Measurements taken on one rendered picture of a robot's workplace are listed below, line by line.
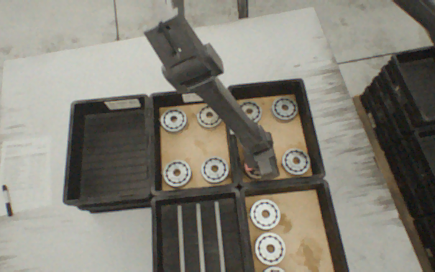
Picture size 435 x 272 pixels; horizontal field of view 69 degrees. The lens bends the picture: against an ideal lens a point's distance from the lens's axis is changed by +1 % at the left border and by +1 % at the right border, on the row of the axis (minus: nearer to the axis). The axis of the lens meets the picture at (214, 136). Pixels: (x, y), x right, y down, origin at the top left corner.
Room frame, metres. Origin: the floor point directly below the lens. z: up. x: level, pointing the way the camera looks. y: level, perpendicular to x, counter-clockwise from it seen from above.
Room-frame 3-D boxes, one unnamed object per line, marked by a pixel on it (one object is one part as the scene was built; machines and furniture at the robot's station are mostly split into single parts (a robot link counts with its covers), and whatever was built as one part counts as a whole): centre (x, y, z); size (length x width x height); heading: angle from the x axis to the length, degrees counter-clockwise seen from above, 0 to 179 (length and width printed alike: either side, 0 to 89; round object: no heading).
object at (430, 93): (0.77, -1.12, 0.37); 0.40 x 0.30 x 0.45; 7
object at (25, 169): (0.42, 0.82, 0.70); 0.33 x 0.23 x 0.01; 7
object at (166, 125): (0.54, 0.16, 0.86); 0.10 x 0.10 x 0.01
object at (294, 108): (0.55, -0.29, 0.86); 0.10 x 0.10 x 0.01
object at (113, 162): (0.42, 0.39, 0.87); 0.40 x 0.30 x 0.11; 1
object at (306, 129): (0.44, -0.21, 0.87); 0.40 x 0.30 x 0.11; 1
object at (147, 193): (0.42, 0.39, 0.92); 0.40 x 0.30 x 0.02; 1
